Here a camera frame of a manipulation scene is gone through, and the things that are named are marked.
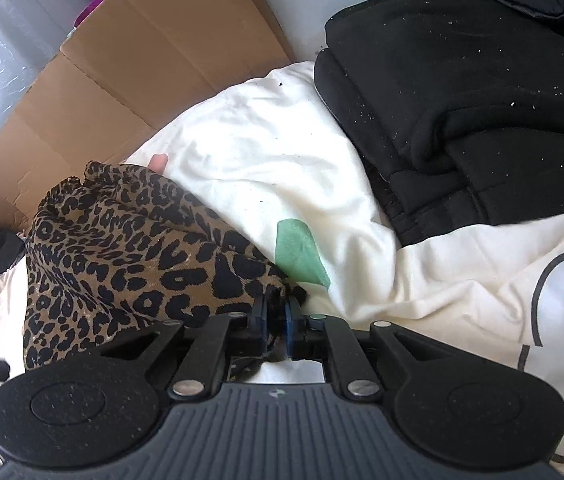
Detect small black cloth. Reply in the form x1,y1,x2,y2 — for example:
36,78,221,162
0,229,26,277

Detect cream bear print blanket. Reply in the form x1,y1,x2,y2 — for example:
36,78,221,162
0,60,564,467

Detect brown cardboard sheet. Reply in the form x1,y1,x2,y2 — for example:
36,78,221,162
0,0,299,234

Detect folded black clothes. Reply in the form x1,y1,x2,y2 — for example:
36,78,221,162
313,0,564,249

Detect leopard print skirt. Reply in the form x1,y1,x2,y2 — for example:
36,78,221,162
22,160,309,372

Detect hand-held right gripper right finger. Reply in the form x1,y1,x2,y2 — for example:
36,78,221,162
284,295,451,402

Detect pink purple packet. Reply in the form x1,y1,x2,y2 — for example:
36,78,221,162
72,0,105,29

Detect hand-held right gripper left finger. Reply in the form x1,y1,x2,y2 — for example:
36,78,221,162
99,292,270,402

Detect grey upright panel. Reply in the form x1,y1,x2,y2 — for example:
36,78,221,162
0,0,105,176

